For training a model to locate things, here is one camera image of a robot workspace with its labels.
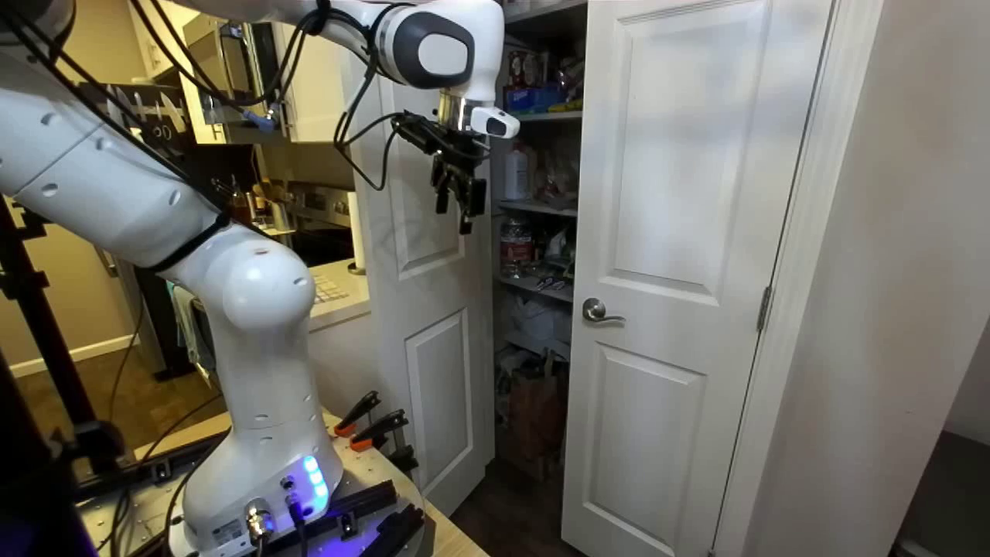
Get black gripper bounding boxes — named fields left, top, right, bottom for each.
left=393, top=111, right=486, bottom=236

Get white cabinet door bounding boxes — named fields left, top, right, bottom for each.
left=349, top=78, right=495, bottom=515
left=560, top=0, right=832, bottom=557

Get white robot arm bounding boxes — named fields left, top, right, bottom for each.
left=0, top=0, right=520, bottom=557

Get silver right door lever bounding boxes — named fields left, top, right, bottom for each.
left=583, top=297, right=624, bottom=327

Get white jug on shelf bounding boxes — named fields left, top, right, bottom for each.
left=506, top=146, right=540, bottom=201

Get jar on pantry shelf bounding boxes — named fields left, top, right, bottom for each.
left=503, top=218, right=537, bottom=279

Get blue box on shelf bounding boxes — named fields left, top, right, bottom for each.
left=506, top=87, right=565, bottom=115

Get white kitchen countertop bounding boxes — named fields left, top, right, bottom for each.
left=310, top=260, right=371, bottom=332

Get brown paper bag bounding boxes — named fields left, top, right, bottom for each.
left=507, top=375, right=566, bottom=478

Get orange black bar clamp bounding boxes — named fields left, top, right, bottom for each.
left=330, top=389, right=380, bottom=438

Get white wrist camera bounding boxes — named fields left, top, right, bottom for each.
left=458, top=101, right=520, bottom=140

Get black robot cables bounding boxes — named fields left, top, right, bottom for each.
left=122, top=0, right=416, bottom=195

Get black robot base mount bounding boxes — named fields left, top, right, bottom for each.
left=165, top=477, right=440, bottom=557

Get black camera tripod stand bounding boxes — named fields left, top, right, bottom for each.
left=0, top=201, right=125, bottom=487

